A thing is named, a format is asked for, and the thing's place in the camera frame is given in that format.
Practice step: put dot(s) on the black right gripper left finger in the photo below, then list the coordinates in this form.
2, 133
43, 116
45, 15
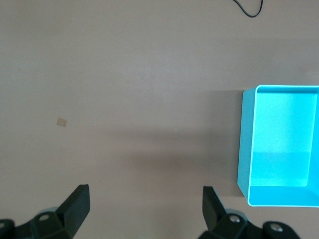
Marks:
74, 211

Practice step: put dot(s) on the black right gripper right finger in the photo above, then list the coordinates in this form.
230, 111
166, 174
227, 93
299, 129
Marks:
214, 216

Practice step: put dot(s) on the brown tape patch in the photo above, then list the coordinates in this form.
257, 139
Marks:
61, 122

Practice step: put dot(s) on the turquoise plastic bin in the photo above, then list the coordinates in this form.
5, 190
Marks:
281, 137

